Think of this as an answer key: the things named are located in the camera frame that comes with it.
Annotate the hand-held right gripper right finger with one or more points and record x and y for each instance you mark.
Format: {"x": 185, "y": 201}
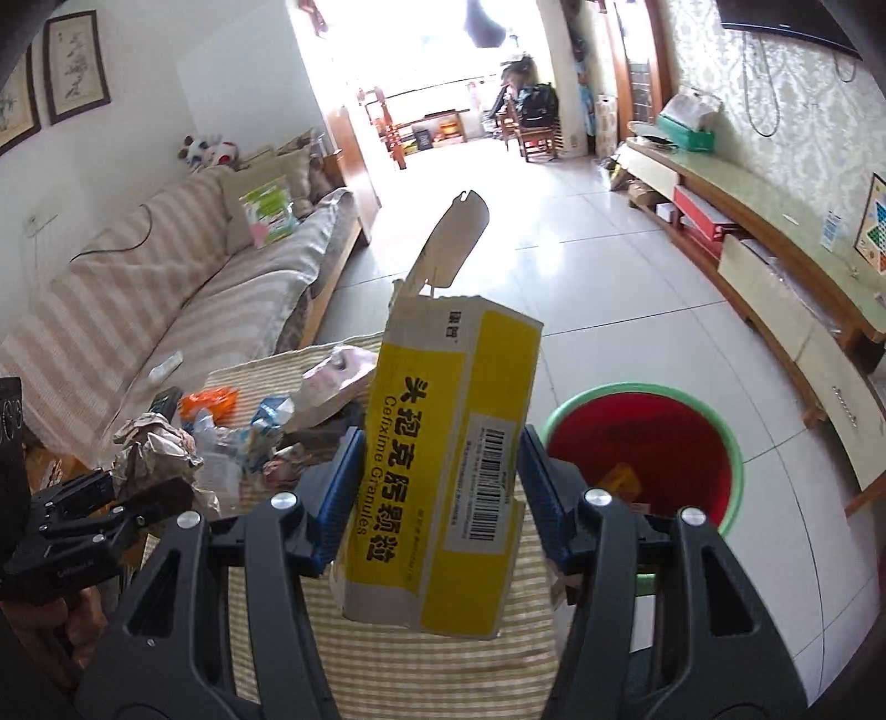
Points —
{"x": 540, "y": 484}

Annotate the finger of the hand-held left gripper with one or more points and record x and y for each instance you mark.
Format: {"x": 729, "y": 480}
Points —
{"x": 138, "y": 512}
{"x": 76, "y": 495}

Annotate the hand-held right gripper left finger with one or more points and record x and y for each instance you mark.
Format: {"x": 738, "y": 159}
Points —
{"x": 342, "y": 484}

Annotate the printed paper ball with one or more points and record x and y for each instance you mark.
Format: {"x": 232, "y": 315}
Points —
{"x": 152, "y": 450}

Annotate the green bin with red bag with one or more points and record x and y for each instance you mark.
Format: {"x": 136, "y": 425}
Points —
{"x": 650, "y": 443}

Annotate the yellow medicine box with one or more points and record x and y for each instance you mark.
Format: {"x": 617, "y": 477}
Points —
{"x": 443, "y": 415}

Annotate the blue white crumpled packet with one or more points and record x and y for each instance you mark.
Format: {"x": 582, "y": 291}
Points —
{"x": 270, "y": 415}

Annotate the pink white plastic bag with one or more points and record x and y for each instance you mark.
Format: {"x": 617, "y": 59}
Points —
{"x": 332, "y": 381}

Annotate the black remote control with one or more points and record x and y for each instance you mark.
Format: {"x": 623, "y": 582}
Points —
{"x": 165, "y": 405}

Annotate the orange wrapper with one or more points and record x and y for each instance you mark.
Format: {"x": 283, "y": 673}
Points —
{"x": 211, "y": 401}

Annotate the small white wrapper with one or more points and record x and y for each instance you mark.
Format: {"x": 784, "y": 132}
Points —
{"x": 167, "y": 365}

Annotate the green striped tablecloth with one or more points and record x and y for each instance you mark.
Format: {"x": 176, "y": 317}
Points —
{"x": 415, "y": 678}

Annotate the sofa with striped cover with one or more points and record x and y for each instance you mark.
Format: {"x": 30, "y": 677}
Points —
{"x": 138, "y": 277}

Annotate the green pink package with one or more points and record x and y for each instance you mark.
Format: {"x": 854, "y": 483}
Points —
{"x": 270, "y": 208}

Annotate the cardboard box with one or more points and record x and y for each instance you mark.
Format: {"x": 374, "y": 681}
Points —
{"x": 640, "y": 195}

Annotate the red box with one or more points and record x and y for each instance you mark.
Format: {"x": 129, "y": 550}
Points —
{"x": 702, "y": 211}

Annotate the beige pillow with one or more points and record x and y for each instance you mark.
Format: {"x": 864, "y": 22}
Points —
{"x": 291, "y": 169}

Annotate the wooden chair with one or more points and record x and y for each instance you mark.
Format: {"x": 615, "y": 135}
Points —
{"x": 536, "y": 142}

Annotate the wooden tv cabinet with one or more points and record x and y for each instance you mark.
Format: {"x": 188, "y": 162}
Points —
{"x": 782, "y": 228}

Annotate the plush toys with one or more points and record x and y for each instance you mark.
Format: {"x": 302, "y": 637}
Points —
{"x": 207, "y": 152}

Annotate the green box on cabinet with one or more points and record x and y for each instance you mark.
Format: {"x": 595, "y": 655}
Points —
{"x": 685, "y": 138}

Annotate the black bag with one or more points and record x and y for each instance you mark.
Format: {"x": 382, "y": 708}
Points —
{"x": 538, "y": 104}

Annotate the blue white card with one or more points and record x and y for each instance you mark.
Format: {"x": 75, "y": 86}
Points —
{"x": 833, "y": 228}

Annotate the framed picture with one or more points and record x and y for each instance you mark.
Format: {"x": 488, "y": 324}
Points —
{"x": 17, "y": 104}
{"x": 76, "y": 66}

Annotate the colourful game board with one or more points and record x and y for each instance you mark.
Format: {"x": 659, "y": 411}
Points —
{"x": 873, "y": 228}

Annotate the television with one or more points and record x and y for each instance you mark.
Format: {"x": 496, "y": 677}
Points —
{"x": 789, "y": 21}

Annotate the wall socket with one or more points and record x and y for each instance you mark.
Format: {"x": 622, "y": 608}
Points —
{"x": 39, "y": 223}

